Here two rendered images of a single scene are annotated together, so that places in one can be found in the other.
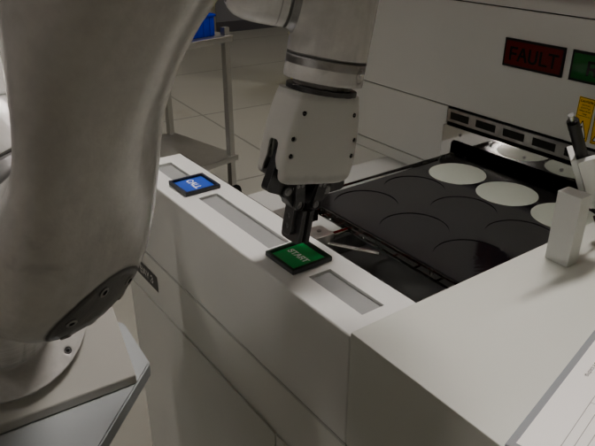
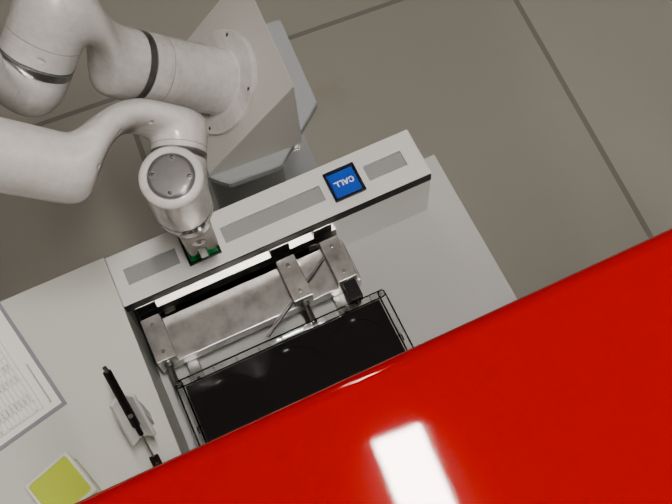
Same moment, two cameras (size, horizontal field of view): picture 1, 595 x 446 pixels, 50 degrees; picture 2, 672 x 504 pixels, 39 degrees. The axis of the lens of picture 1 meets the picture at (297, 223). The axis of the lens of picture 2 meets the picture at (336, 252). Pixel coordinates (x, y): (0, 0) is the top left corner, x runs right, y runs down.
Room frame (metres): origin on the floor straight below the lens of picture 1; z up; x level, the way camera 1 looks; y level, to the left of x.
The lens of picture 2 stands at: (1.04, -0.56, 2.39)
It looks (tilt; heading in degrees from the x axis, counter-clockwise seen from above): 67 degrees down; 106
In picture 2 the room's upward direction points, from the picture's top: 6 degrees counter-clockwise
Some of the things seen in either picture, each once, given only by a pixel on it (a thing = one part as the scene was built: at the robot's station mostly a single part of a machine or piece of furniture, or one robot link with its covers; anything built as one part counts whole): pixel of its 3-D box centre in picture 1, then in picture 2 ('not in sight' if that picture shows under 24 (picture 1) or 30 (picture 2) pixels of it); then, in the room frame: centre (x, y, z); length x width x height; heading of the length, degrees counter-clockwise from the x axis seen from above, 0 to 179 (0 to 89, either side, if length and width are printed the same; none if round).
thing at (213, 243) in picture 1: (243, 265); (274, 231); (0.74, 0.07, 0.89); 0.55 x 0.09 x 0.14; 36
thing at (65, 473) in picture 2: not in sight; (67, 491); (0.56, -0.42, 1.00); 0.07 x 0.07 x 0.07; 54
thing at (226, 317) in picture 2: not in sight; (254, 305); (0.73, -0.06, 0.87); 0.36 x 0.08 x 0.03; 36
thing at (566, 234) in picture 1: (580, 203); (137, 422); (0.64, -0.31, 1.03); 0.06 x 0.04 x 0.13; 126
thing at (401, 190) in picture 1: (462, 211); (327, 438); (0.90, -0.26, 0.90); 0.34 x 0.34 x 0.01; 36
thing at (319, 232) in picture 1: (305, 243); (294, 280); (0.80, -0.01, 0.89); 0.08 x 0.03 x 0.03; 126
